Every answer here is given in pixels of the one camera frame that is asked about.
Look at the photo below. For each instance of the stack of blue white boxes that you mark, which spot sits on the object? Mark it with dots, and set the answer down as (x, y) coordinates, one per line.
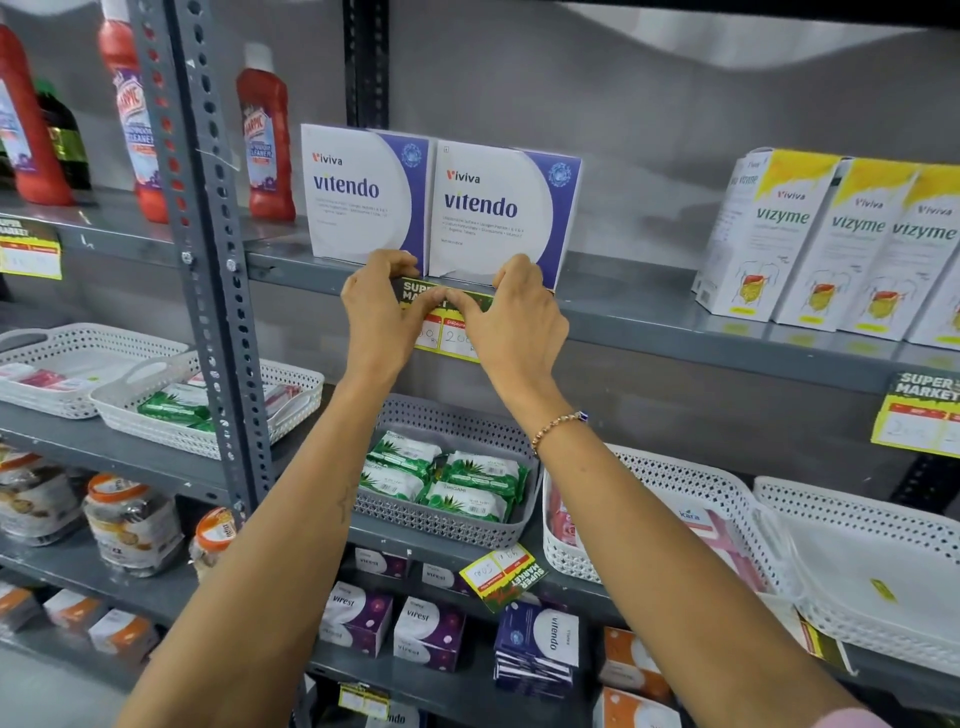
(536, 645)

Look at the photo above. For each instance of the yellow price tag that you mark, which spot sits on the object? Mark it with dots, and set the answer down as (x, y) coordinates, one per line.
(499, 574)
(364, 701)
(442, 334)
(919, 427)
(30, 259)
(817, 637)

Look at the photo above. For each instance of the person's pink shirt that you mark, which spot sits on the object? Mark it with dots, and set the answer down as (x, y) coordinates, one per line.
(851, 720)

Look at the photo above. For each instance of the stack of orange white boxes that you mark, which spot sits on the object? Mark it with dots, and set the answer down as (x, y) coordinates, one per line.
(630, 660)

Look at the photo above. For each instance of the dark green bottle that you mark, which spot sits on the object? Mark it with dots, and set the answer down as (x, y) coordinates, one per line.
(67, 142)

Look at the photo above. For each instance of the clear cookie jar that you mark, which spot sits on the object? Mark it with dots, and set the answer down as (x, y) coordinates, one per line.
(214, 536)
(131, 525)
(37, 502)

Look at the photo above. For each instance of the grey plastic basket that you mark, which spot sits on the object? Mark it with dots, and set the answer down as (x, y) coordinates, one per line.
(465, 424)

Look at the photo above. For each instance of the person's right hand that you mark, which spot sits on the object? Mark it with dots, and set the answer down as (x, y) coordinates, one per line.
(521, 337)

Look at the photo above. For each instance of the person's left forearm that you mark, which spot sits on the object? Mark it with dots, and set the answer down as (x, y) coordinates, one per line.
(262, 585)

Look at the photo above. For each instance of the row of yellow white boxes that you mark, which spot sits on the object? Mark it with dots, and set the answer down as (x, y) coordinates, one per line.
(825, 247)

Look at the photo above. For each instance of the large white purple box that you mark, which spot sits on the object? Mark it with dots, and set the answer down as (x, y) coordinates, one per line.
(495, 217)
(352, 195)

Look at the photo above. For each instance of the red cleaner bottle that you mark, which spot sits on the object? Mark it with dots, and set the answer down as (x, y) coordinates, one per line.
(120, 90)
(30, 135)
(266, 142)

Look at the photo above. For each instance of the row of orange white boxes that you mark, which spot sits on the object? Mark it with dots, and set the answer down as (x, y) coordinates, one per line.
(120, 634)

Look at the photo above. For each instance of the white plastic basket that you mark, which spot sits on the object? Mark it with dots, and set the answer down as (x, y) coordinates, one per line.
(165, 439)
(862, 510)
(90, 337)
(690, 476)

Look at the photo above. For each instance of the person's left hand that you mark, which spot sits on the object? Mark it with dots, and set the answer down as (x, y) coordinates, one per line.
(379, 330)

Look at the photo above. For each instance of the person's right forearm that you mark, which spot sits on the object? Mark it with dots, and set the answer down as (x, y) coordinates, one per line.
(675, 600)

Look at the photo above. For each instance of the small white purple box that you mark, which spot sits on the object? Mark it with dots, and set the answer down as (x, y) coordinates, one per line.
(397, 718)

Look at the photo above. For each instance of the small yellow sticker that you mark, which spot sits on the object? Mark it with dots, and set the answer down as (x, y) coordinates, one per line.
(883, 590)

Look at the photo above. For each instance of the grey metal shelf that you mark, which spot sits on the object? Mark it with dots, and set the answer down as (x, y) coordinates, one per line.
(675, 330)
(112, 244)

